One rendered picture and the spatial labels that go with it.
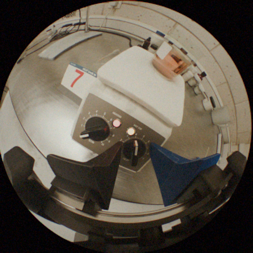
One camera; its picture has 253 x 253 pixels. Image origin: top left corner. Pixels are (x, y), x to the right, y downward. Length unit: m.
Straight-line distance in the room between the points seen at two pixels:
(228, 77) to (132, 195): 0.75
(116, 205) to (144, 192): 0.07
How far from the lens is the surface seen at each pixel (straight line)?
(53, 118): 0.19
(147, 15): 0.60
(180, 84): 0.16
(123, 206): 0.23
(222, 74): 0.67
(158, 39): 0.43
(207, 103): 0.53
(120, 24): 0.61
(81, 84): 0.18
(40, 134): 0.22
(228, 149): 1.12
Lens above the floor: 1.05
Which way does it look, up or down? 73 degrees down
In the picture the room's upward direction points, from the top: 59 degrees clockwise
